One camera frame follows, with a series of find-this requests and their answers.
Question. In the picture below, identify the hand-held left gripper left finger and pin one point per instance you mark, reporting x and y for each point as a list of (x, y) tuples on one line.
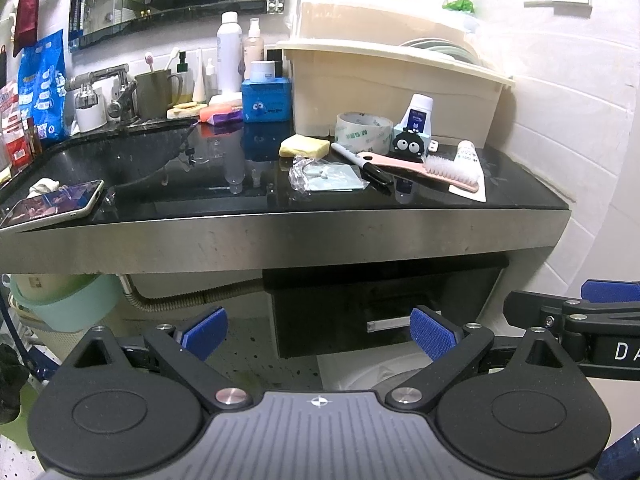
[(206, 332)]

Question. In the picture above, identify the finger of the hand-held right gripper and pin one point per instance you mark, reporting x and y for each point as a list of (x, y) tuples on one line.
[(610, 291), (530, 305)]

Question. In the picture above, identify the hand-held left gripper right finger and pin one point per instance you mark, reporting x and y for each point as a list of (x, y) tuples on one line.
[(432, 332)]

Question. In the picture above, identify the white drawer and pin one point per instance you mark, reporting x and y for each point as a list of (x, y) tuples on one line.
[(350, 317)]

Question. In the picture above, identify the black drawer cabinet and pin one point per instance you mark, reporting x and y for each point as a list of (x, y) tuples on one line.
[(385, 270)]

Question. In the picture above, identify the green plastic basin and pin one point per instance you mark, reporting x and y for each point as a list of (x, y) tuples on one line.
[(60, 302)]

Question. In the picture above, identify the beige woven basket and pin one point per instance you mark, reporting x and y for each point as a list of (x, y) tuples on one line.
[(50, 345)]

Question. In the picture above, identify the white toothpaste tube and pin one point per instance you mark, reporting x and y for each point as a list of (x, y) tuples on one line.
[(470, 157)]

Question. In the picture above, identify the black and white marker pen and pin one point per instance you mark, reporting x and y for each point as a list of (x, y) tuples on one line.
[(371, 171)]

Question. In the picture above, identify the clear bag with blue packet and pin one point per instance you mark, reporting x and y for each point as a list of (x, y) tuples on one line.
[(332, 177)]

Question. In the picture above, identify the black cartoon tube squeezer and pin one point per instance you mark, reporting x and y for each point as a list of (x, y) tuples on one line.
[(407, 145)]

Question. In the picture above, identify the black sink basin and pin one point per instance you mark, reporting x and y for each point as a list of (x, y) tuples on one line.
[(125, 160)]

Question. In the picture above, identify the dark cloth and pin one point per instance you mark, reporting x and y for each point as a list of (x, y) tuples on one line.
[(11, 380)]

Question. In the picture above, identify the smartphone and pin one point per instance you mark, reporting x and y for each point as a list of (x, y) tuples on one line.
[(50, 205)]

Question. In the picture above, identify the yellow sponge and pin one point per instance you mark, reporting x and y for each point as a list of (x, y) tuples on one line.
[(304, 146)]

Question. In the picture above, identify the purple packet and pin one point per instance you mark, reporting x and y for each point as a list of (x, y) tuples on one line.
[(227, 118)]

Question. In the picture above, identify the clear tape roll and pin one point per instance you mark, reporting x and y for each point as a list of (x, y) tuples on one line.
[(350, 132)]

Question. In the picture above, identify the upright white and blue tube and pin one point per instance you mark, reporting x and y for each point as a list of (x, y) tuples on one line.
[(419, 115)]

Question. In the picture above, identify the white cloth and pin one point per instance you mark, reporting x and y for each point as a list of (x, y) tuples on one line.
[(44, 186)]

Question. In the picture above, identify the orange packet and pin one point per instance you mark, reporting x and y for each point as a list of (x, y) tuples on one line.
[(216, 111)]

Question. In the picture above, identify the soap dish with yellow soap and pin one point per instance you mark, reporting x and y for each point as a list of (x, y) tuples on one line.
[(185, 109)]

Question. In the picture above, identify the blue tissue box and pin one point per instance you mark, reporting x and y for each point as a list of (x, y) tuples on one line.
[(266, 101)]

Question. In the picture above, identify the green mug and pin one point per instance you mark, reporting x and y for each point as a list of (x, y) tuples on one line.
[(152, 95)]

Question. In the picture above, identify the white cup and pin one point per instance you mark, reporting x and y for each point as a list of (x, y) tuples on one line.
[(91, 117)]

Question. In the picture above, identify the cream plastic dish rack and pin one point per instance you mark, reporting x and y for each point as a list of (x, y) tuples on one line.
[(390, 90)]

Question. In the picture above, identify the small white dropper bottle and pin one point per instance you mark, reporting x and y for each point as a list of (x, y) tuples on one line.
[(211, 76)]

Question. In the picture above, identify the metal faucet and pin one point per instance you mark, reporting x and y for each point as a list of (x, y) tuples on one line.
[(117, 90)]

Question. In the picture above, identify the green bottle with black cap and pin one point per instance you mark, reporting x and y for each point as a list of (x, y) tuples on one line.
[(183, 72)]

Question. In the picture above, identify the blue and white cream jar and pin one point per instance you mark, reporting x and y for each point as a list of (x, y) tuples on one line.
[(263, 71)]

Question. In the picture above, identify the green plates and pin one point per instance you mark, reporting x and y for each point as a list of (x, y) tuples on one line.
[(440, 51)]

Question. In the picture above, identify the white toothbrush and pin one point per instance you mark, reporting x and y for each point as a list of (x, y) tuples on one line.
[(171, 59)]

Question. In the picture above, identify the pink toothbrush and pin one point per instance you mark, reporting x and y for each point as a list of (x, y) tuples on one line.
[(148, 62)]

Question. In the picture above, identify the tall white bottle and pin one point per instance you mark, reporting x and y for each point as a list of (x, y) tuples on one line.
[(229, 55)]

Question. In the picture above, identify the red packets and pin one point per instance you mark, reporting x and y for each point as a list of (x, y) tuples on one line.
[(12, 127)]

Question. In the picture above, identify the beige spray bottle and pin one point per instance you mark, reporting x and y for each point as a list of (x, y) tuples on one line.
[(253, 45)]

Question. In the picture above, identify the blue detergent bag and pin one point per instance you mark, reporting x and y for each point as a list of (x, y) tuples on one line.
[(45, 87)]

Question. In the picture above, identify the green plastic bag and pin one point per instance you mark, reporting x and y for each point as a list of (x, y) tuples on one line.
[(460, 5)]

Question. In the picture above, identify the red hanging cloth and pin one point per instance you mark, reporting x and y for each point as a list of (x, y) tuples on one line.
[(29, 0)]

